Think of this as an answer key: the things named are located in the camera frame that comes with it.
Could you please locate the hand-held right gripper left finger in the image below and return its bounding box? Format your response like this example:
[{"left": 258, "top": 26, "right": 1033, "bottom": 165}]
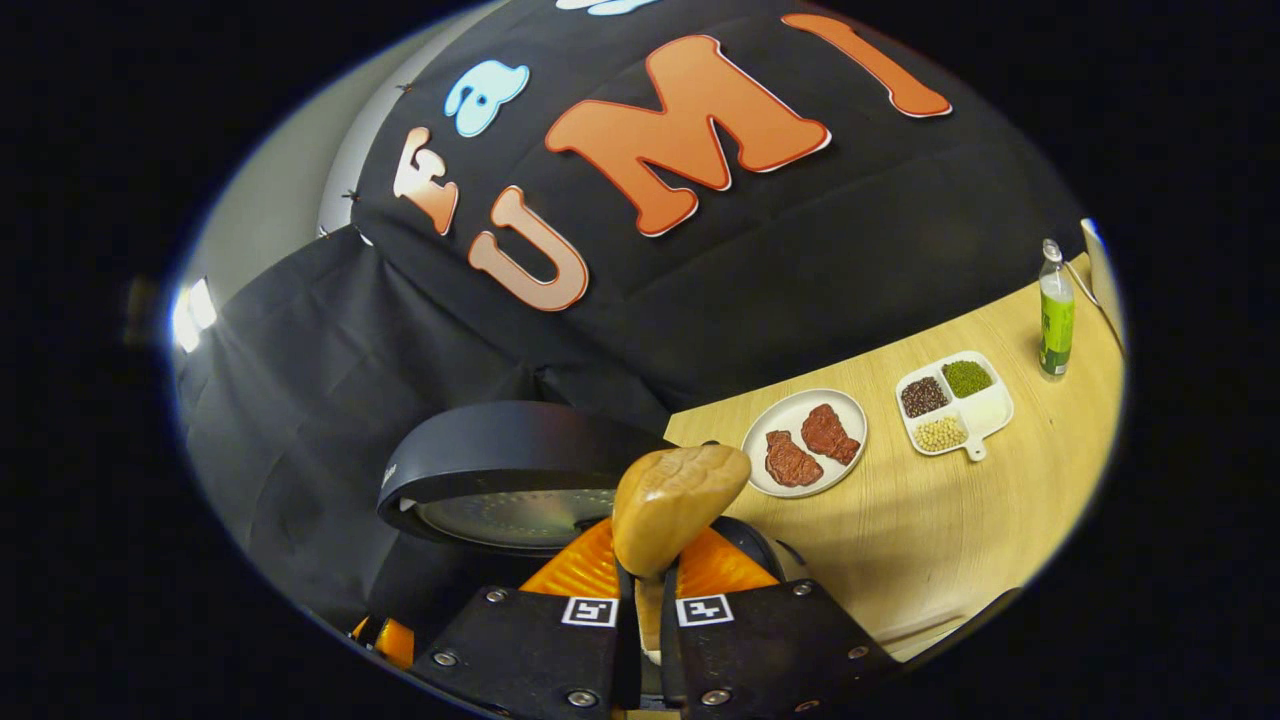
[{"left": 410, "top": 515, "right": 641, "bottom": 716}]

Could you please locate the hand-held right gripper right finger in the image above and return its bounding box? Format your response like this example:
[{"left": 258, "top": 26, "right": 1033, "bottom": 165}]
[{"left": 660, "top": 525, "right": 901, "bottom": 717}]

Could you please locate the wooden spoon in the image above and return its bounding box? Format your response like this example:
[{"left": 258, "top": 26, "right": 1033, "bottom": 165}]
[{"left": 612, "top": 445, "right": 752, "bottom": 661}]

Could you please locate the black rice cooker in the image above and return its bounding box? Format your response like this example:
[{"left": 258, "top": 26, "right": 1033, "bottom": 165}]
[{"left": 377, "top": 400, "right": 806, "bottom": 601}]

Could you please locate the red meat piece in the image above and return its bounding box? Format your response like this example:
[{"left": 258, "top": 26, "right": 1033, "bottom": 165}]
[
  {"left": 765, "top": 430, "right": 826, "bottom": 488},
  {"left": 801, "top": 403, "right": 862, "bottom": 466}
]

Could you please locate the round white plate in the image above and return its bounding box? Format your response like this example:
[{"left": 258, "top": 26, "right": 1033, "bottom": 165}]
[{"left": 742, "top": 388, "right": 869, "bottom": 499}]

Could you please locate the yellow bean pile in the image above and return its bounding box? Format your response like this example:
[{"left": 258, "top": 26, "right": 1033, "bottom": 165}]
[{"left": 914, "top": 416, "right": 968, "bottom": 452}]

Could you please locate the dark bean pile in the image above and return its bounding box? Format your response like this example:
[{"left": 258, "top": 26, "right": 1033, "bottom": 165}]
[{"left": 901, "top": 377, "right": 949, "bottom": 418}]

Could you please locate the white divided dish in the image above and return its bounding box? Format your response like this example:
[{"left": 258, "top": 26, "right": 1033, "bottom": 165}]
[{"left": 895, "top": 350, "right": 1015, "bottom": 463}]

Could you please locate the green bean pile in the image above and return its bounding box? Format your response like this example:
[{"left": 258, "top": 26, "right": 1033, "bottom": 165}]
[{"left": 942, "top": 360, "right": 994, "bottom": 398}]

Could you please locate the ceiling light panel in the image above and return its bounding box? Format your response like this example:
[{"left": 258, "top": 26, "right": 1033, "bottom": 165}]
[{"left": 172, "top": 278, "right": 219, "bottom": 353}]

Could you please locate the black backdrop cloth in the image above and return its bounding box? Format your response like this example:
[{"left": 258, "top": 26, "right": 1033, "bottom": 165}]
[{"left": 175, "top": 0, "right": 1091, "bottom": 641}]

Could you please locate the green label bottle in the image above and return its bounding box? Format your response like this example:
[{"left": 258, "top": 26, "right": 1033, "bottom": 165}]
[{"left": 1038, "top": 238, "right": 1077, "bottom": 381}]

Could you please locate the white toaster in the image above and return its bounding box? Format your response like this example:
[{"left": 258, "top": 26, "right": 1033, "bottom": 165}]
[{"left": 1083, "top": 218, "right": 1128, "bottom": 356}]

